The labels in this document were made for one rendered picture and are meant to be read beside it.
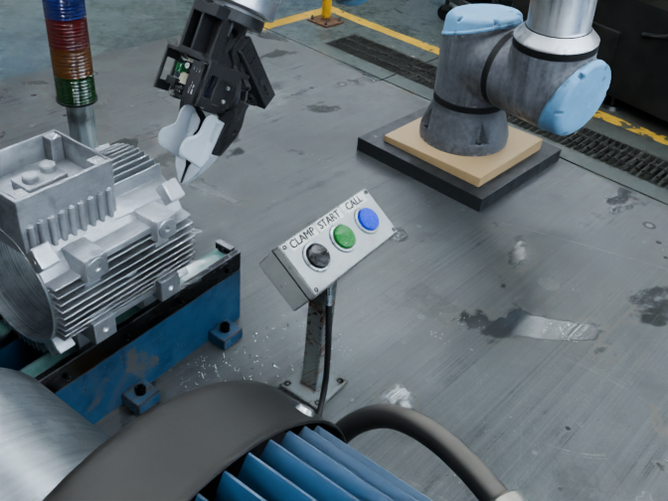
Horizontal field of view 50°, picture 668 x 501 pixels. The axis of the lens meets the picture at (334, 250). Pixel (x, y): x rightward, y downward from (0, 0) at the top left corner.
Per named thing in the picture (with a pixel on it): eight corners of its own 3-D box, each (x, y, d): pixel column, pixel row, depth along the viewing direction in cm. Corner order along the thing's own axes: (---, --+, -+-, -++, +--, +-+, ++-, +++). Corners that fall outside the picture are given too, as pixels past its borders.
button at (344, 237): (338, 256, 84) (346, 250, 83) (322, 237, 84) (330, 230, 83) (352, 246, 86) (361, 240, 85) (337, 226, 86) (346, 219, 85)
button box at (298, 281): (293, 313, 82) (317, 296, 78) (255, 263, 82) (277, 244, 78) (376, 248, 94) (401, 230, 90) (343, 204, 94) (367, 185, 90)
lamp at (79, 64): (69, 83, 109) (65, 55, 106) (45, 72, 111) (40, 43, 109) (101, 73, 113) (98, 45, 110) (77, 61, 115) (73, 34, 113)
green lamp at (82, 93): (73, 110, 111) (69, 83, 109) (49, 98, 114) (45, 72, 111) (104, 98, 115) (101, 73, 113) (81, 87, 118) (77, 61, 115)
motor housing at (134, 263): (74, 383, 82) (49, 250, 71) (-24, 308, 90) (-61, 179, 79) (199, 297, 96) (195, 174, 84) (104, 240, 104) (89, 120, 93)
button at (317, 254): (311, 276, 81) (319, 270, 79) (295, 255, 81) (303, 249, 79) (327, 264, 83) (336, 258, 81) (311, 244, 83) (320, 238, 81)
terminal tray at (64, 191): (29, 261, 75) (16, 204, 70) (-31, 222, 79) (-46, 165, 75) (120, 215, 83) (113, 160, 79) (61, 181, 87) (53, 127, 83)
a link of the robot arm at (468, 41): (468, 72, 159) (482, -9, 148) (529, 100, 148) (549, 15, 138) (418, 87, 151) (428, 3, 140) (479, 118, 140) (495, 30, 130)
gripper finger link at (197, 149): (156, 179, 84) (182, 104, 83) (189, 184, 89) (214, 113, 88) (175, 189, 83) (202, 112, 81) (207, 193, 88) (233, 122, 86)
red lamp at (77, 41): (65, 55, 106) (61, 25, 103) (40, 43, 109) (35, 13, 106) (98, 45, 110) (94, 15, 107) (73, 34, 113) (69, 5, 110)
